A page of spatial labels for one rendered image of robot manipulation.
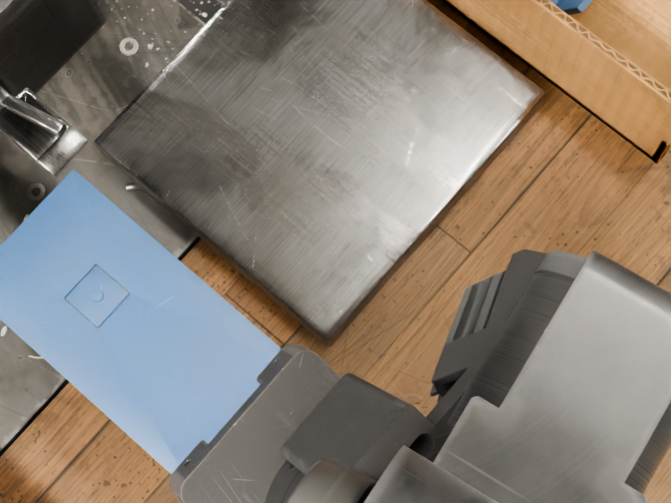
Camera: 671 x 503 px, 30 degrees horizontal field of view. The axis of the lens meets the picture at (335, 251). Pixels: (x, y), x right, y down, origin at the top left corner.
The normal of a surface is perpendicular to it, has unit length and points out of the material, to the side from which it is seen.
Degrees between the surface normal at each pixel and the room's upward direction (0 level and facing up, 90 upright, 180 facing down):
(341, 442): 59
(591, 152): 0
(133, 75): 0
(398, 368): 0
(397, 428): 31
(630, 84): 90
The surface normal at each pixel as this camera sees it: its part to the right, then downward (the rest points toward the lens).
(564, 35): -0.66, 0.74
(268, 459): 0.36, 0.11
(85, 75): -0.04, -0.25
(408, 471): 0.39, -0.81
